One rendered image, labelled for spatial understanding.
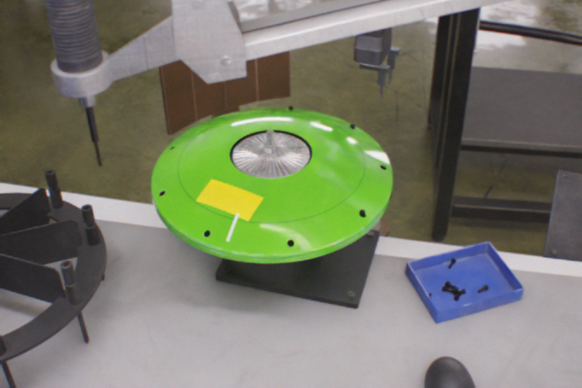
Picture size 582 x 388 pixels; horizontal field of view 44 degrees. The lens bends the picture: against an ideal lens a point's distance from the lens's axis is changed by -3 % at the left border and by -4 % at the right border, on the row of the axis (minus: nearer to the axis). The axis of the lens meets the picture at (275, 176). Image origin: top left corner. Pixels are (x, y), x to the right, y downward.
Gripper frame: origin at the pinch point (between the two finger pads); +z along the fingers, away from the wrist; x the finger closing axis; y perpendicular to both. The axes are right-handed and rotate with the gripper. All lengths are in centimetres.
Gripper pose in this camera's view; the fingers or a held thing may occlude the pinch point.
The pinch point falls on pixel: (384, 91)
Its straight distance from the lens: 122.6
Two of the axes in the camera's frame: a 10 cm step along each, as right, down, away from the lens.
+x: -3.8, 5.7, -7.3
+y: -9.2, -2.1, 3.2
